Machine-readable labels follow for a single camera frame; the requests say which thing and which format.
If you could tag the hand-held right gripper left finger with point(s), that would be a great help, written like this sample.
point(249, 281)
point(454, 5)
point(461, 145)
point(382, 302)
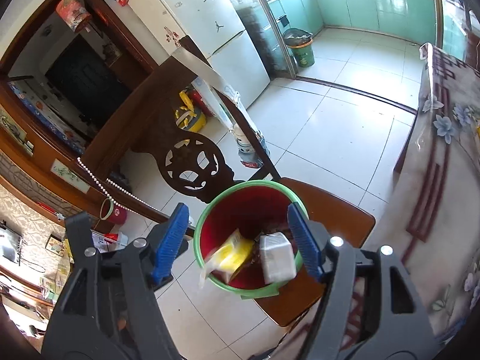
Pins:
point(170, 240)

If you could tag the yellow and white box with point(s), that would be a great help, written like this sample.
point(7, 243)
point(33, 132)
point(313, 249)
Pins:
point(232, 257)

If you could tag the white refrigerator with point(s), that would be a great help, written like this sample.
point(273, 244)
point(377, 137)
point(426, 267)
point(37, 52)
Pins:
point(210, 26)

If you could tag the green trash bin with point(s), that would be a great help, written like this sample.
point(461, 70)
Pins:
point(302, 50)

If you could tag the framed bamboo picture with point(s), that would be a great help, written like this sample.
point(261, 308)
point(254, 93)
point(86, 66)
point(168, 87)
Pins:
point(69, 173)

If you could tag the floral tablecloth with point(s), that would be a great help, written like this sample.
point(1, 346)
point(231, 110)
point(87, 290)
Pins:
point(442, 195)

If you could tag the red bucket green rim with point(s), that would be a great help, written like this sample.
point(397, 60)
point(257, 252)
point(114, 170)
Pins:
point(243, 210)

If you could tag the yellow bag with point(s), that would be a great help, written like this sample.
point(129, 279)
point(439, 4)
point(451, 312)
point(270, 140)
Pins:
point(189, 115)

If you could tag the teal kitchen cabinets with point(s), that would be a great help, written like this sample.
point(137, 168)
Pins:
point(356, 3)

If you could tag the carved wooden chair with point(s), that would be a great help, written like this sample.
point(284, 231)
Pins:
point(337, 225)

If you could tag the red plastic cup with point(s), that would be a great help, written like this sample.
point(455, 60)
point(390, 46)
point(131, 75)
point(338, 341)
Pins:
point(115, 214)

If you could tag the white carton box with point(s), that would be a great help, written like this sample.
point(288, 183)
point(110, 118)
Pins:
point(277, 258)

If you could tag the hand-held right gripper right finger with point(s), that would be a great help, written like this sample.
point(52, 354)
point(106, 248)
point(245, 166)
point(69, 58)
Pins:
point(304, 240)

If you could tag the red hanging ornament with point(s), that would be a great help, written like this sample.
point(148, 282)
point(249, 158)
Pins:
point(73, 12)

